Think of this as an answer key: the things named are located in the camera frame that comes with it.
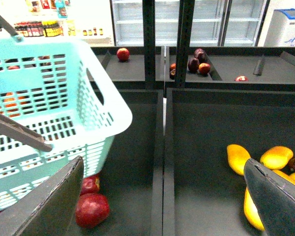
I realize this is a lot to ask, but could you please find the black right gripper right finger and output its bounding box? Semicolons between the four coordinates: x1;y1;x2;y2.
244;158;295;236

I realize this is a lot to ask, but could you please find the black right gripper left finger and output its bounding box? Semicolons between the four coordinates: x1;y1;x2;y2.
0;156;84;236

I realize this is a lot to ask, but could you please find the yellow mango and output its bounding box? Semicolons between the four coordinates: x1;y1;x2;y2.
243;169;295;232
227;144;251;176
260;146;294;170

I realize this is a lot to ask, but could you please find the brown basket handle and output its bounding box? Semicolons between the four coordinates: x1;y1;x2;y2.
0;15;53;152

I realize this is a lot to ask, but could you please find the light blue plastic basket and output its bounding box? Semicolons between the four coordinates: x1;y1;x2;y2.
0;37;132;211

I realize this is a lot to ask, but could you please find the red apple front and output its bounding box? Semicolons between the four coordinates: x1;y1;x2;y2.
75;193;110;229

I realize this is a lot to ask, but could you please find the red apple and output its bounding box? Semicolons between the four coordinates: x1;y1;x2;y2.
235;75;249;82
80;173;100;196
75;193;110;229

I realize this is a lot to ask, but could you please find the red apple behind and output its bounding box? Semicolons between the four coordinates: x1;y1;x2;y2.
80;173;100;196

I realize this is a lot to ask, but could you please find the red apple far right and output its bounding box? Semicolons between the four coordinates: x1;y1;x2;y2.
235;75;249;82

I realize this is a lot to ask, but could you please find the red orange fruit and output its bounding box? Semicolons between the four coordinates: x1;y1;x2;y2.
198;63;211;76

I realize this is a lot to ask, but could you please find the red apple far shelf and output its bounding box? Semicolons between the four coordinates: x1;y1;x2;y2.
117;48;130;62

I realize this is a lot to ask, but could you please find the white chest freezer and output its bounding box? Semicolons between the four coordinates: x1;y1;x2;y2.
264;8;295;47

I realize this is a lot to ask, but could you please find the glass door refrigerator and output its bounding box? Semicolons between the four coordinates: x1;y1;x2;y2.
111;0;269;47

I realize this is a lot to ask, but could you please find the shelf of bottled goods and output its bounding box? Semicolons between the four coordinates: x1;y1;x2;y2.
14;0;104;38

